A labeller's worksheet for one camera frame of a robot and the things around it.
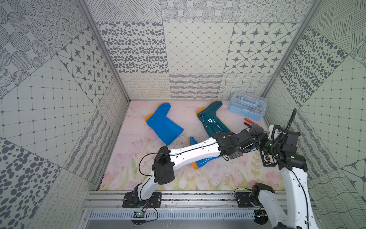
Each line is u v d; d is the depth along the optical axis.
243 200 0.74
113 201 0.75
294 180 0.45
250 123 1.07
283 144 0.54
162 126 1.02
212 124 1.04
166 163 0.45
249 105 1.04
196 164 0.75
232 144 0.53
